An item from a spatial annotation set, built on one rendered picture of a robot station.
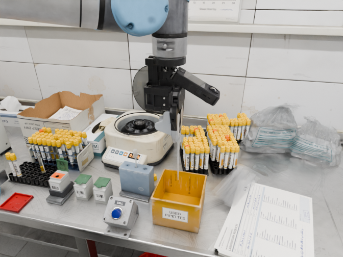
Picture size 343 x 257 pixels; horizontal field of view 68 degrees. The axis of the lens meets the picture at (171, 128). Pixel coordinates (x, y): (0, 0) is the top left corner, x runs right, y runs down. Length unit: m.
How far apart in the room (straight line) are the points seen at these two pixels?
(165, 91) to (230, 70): 0.61
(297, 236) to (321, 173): 0.35
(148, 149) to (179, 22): 0.52
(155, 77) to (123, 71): 0.68
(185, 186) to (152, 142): 0.21
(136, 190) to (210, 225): 0.25
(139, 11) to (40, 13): 0.12
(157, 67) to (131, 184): 0.41
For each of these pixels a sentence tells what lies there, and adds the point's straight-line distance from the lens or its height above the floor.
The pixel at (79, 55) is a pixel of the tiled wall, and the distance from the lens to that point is 1.33.
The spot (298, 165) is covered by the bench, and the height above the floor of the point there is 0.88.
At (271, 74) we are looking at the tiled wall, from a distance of 1.15.
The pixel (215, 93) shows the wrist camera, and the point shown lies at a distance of 0.57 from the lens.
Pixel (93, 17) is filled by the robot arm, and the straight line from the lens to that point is 0.37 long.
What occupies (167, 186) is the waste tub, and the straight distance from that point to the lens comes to 0.83.
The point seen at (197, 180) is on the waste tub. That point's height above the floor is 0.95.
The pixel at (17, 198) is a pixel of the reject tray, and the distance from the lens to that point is 0.97.
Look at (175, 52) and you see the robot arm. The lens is 0.54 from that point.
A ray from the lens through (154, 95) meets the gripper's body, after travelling 0.58.
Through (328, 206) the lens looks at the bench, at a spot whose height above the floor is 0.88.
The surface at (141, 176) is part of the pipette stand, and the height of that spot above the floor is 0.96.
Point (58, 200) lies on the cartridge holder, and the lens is 0.88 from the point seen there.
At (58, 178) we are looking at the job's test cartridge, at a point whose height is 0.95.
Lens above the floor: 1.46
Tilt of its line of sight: 28 degrees down
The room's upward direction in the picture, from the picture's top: straight up
